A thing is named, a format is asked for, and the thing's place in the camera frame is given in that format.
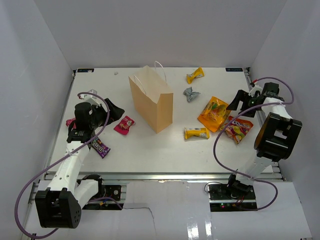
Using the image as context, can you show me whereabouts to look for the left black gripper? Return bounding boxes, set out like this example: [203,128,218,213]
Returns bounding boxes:
[89,98,124,130]

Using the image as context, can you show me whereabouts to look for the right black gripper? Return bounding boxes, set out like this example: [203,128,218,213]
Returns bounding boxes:
[226,90,262,118]

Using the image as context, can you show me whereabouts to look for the pink candy packet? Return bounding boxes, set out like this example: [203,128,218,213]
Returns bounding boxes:
[113,115,136,136]

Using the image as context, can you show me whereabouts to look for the large orange snack bag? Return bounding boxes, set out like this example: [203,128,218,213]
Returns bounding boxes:
[197,96,231,132]

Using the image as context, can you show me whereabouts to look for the purple M&M's packet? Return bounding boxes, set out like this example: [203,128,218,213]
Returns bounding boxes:
[91,137,111,159]

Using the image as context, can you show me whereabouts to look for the yellow snack bar wrapper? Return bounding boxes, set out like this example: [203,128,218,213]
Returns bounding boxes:
[184,127,210,140]

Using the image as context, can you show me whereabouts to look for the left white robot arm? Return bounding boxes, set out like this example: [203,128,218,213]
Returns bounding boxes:
[35,98,125,229]

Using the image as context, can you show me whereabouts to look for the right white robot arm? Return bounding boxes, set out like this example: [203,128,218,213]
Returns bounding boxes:
[225,82,303,200]

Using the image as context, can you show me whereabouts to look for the orange fruit candy bag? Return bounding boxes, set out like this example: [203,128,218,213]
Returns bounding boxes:
[224,118,254,145]

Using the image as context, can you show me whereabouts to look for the brown paper bag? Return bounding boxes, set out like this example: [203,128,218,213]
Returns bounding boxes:
[128,61,174,134]

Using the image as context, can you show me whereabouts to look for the small magenta wrapper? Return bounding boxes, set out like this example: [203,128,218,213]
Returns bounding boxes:
[65,118,75,127]

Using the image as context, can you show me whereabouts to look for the silver crumpled wrapper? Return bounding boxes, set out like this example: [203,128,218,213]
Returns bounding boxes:
[183,87,201,103]

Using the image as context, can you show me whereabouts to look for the small yellow candy wrapper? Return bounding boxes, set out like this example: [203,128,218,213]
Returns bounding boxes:
[186,67,205,85]

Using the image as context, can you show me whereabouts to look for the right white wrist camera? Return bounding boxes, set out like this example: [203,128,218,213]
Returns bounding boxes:
[248,80,263,98]

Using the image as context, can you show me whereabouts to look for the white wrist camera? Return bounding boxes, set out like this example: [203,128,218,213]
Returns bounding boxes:
[248,80,263,98]
[83,89,100,106]

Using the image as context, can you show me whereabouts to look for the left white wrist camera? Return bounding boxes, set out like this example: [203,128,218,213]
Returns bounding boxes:
[83,89,100,106]

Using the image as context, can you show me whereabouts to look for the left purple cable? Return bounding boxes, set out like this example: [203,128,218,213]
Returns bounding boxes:
[14,91,123,238]

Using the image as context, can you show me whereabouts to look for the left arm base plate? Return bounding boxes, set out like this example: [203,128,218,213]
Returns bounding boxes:
[83,185,124,211]

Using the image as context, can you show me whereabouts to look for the aluminium front rail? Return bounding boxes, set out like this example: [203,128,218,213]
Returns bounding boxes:
[44,172,282,181]

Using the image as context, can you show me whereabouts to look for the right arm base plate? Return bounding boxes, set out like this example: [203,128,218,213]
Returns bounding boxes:
[203,181,258,213]

